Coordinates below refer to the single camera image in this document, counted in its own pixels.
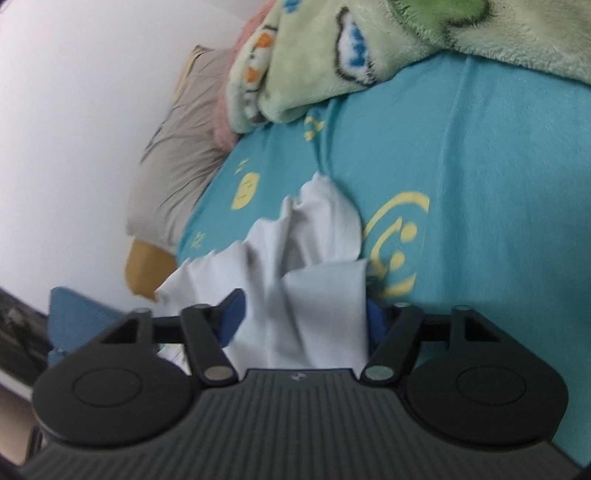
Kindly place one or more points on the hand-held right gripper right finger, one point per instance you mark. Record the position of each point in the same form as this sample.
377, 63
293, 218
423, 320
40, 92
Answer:
376, 323

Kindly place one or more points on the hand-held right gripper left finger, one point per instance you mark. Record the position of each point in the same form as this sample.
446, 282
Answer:
232, 318

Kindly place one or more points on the white garment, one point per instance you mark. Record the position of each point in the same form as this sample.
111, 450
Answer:
300, 277

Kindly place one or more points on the blue smiley print bedsheet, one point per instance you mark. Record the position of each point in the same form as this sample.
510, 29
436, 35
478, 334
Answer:
443, 194

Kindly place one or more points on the blue chair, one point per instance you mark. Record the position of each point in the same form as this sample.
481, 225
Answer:
78, 323

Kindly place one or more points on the beige pillow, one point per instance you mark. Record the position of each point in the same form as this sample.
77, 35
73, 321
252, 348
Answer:
178, 152

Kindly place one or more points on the pink cloth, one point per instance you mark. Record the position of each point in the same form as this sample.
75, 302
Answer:
231, 115

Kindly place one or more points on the dark shelf unit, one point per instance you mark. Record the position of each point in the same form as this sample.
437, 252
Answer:
21, 332

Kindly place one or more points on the green cartoon fleece blanket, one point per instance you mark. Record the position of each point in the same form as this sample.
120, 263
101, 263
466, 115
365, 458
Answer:
369, 50

